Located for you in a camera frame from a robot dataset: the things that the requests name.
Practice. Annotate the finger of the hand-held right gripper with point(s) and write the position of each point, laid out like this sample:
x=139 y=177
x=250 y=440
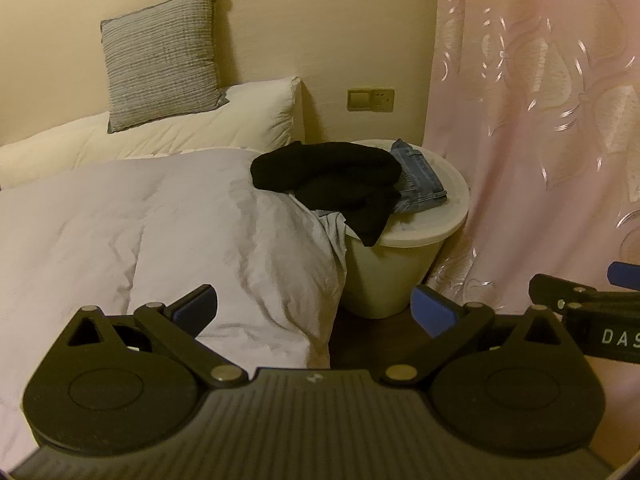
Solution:
x=625 y=274
x=560 y=289

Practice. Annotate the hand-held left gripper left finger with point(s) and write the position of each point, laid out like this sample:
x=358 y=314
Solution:
x=197 y=307

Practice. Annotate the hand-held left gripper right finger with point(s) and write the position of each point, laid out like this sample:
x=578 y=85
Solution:
x=432 y=310

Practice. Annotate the black garment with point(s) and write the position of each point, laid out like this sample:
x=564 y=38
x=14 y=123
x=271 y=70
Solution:
x=325 y=170

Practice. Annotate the round white side table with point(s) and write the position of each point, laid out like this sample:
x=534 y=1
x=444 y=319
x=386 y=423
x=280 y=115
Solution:
x=395 y=270

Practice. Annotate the light grey duvet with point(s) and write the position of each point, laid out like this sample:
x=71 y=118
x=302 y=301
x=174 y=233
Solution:
x=125 y=240

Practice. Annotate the blue jeans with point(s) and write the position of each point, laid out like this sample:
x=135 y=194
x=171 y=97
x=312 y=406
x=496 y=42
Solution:
x=417 y=185

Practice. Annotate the pink patterned curtain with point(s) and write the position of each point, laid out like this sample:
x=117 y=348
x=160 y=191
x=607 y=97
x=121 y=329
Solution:
x=525 y=135

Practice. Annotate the white pillow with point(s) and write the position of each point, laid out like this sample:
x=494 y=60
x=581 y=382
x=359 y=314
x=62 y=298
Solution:
x=200 y=130

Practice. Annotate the grey striped cushion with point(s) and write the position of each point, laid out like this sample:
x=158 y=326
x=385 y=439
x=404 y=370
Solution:
x=160 y=55

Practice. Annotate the beige wall socket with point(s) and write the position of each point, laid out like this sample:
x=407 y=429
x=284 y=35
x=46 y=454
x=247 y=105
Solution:
x=370 y=99

